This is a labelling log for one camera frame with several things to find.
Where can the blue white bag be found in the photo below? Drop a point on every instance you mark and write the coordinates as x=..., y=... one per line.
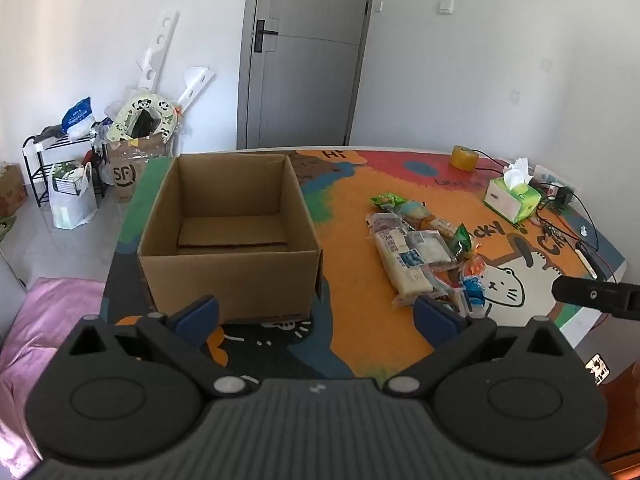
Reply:
x=77, y=115

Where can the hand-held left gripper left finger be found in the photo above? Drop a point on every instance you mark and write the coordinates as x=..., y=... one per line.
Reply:
x=199, y=316

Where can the long white cracker packet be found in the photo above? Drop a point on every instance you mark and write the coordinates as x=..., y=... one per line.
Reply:
x=400, y=265

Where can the orange snack packet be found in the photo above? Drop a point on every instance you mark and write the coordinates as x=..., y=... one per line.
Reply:
x=475, y=266

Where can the black white tag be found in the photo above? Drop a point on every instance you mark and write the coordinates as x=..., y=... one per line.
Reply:
x=598, y=369

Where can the taped cardboard shipping box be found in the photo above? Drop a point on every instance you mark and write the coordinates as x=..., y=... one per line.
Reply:
x=127, y=175

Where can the dark green snack packet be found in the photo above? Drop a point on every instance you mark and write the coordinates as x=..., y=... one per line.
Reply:
x=459, y=242

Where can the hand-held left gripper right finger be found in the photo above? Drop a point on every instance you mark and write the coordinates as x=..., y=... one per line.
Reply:
x=434, y=316

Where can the white plastic bag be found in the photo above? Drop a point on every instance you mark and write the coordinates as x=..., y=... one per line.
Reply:
x=70, y=210

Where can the black shoe rack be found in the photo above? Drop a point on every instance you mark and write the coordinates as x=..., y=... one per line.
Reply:
x=35, y=170

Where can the green tissue box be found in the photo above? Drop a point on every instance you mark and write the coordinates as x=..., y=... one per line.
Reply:
x=510, y=200

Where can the white light switch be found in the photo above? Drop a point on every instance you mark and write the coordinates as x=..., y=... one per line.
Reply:
x=446, y=5

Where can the pink blanket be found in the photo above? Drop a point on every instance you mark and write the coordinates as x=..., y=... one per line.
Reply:
x=45, y=320

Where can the green floor rug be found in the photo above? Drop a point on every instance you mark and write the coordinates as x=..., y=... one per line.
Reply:
x=6, y=227

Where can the yellow tape roll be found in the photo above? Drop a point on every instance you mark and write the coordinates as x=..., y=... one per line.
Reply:
x=463, y=159

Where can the white blue snack packet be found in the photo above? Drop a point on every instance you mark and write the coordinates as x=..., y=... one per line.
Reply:
x=430, y=247

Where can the grey door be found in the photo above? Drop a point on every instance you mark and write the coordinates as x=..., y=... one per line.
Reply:
x=300, y=85

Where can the small brown cardboard box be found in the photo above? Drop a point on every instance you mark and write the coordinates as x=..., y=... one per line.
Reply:
x=10, y=190

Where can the black and white pen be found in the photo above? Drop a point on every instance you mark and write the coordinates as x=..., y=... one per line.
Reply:
x=589, y=260

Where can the tall white holed board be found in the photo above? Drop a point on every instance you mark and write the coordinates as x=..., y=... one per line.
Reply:
x=157, y=50

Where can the small brown snack packet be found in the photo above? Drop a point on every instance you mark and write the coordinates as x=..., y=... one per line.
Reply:
x=444, y=227

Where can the panda print toilet seat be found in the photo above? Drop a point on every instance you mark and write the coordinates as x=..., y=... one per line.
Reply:
x=125, y=115

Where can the light green snack packet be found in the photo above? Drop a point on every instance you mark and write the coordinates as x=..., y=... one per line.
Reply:
x=387, y=201

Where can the short white holed board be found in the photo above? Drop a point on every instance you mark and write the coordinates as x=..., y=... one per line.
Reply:
x=192, y=82

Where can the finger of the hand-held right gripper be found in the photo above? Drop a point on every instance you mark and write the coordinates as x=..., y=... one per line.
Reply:
x=582, y=292

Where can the colourful printed table mat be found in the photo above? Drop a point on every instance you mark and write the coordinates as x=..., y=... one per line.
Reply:
x=360, y=260

